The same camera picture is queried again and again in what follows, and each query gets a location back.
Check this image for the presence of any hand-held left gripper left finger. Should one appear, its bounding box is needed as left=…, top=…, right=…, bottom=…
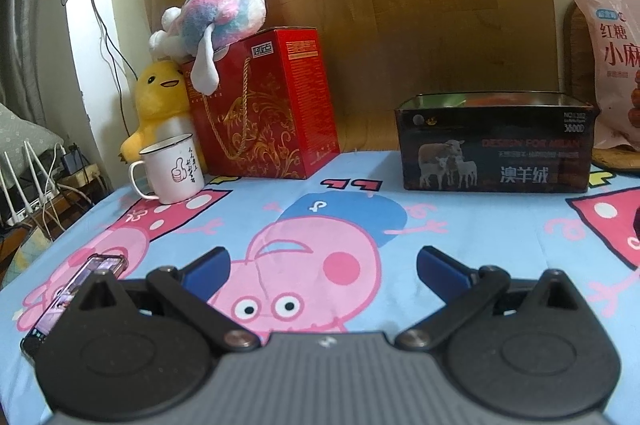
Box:
left=75, top=246, right=261, bottom=353

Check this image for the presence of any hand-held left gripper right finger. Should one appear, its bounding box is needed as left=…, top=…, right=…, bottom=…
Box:
left=396, top=246, right=572, bottom=353

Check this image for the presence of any black tin box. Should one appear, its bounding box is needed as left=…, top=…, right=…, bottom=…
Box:
left=394, top=93, right=596, bottom=194

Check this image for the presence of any white enamel mug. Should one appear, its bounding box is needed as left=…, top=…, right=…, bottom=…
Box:
left=128, top=134, right=205, bottom=205

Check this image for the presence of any cartoon printed blanket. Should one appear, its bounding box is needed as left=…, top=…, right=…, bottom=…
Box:
left=0, top=149, right=640, bottom=425

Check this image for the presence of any black smartphone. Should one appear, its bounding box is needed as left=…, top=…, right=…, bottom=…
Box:
left=20, top=254, right=126, bottom=364

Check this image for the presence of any black power adapter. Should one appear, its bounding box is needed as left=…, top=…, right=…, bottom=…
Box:
left=60, top=144, right=87, bottom=175

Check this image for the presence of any red gift box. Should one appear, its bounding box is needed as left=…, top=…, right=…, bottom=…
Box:
left=181, top=26, right=341, bottom=180

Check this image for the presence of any yellow duck plush toy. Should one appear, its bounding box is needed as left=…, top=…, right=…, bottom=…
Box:
left=119, top=60, right=202, bottom=164

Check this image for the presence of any white router with antennas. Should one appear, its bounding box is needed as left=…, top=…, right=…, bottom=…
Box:
left=0, top=140, right=67, bottom=227

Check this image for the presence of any grey pillow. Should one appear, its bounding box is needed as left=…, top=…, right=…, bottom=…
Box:
left=0, top=102, right=66, bottom=157

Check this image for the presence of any pink blue plush toy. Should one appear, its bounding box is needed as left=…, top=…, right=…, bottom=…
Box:
left=149, top=0, right=274, bottom=95

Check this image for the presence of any wood pattern board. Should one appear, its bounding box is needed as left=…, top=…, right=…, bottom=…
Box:
left=142, top=0, right=559, bottom=154

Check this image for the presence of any pink snack bag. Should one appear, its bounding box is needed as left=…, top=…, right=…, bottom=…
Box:
left=571, top=0, right=640, bottom=152

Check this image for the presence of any grey curtain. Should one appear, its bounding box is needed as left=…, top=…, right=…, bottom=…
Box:
left=0, top=0, right=76, bottom=118

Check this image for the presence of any black wall cable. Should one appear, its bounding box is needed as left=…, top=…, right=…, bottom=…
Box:
left=64, top=0, right=138, bottom=108

